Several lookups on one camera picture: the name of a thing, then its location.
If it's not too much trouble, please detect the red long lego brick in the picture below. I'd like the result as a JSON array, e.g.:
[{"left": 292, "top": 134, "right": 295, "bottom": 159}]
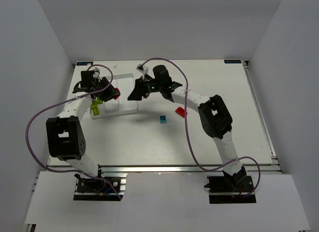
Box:
[{"left": 114, "top": 88, "right": 121, "bottom": 100}]

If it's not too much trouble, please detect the lime lego brick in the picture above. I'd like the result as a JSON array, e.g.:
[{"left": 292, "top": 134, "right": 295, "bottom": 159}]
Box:
[
  {"left": 94, "top": 98, "right": 103, "bottom": 105},
  {"left": 92, "top": 108, "right": 100, "bottom": 116},
  {"left": 90, "top": 104, "right": 98, "bottom": 110}
]

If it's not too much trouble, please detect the red sloped lego brick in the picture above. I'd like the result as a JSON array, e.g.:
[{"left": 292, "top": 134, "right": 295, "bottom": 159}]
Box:
[{"left": 175, "top": 107, "right": 187, "bottom": 118}]

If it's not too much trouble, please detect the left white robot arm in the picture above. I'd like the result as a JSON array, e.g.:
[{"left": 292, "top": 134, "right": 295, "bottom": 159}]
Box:
[{"left": 46, "top": 68, "right": 121, "bottom": 177}]

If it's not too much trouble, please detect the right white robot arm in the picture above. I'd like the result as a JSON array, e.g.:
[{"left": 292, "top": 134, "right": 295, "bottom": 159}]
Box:
[{"left": 128, "top": 64, "right": 246, "bottom": 189}]

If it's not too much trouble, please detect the white divided sorting tray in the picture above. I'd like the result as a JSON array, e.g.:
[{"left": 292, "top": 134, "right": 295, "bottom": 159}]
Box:
[{"left": 90, "top": 73, "right": 139, "bottom": 119}]

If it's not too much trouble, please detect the left blue corner label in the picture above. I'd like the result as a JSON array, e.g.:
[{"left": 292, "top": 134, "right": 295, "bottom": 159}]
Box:
[{"left": 76, "top": 61, "right": 93, "bottom": 66}]

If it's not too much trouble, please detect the blue corner label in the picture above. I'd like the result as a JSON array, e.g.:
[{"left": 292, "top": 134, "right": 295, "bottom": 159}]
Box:
[
  {"left": 224, "top": 59, "right": 242, "bottom": 64},
  {"left": 76, "top": 61, "right": 93, "bottom": 66}
]

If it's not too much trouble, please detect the small blue lego brick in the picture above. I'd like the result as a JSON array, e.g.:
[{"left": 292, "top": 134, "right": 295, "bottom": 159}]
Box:
[{"left": 159, "top": 115, "right": 166, "bottom": 124}]

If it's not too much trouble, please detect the right blue corner label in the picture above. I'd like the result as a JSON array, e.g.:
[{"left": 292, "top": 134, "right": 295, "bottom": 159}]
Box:
[{"left": 224, "top": 59, "right": 242, "bottom": 64}]

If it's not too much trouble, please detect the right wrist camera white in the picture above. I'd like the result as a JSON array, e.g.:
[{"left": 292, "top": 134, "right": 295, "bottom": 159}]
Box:
[{"left": 136, "top": 64, "right": 149, "bottom": 78}]

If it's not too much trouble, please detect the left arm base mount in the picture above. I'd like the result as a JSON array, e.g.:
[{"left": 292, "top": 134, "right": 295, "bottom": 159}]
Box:
[{"left": 73, "top": 170, "right": 127, "bottom": 202}]

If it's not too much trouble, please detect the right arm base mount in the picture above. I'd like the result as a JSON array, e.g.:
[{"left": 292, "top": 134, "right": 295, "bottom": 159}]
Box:
[{"left": 204, "top": 176, "right": 257, "bottom": 204}]

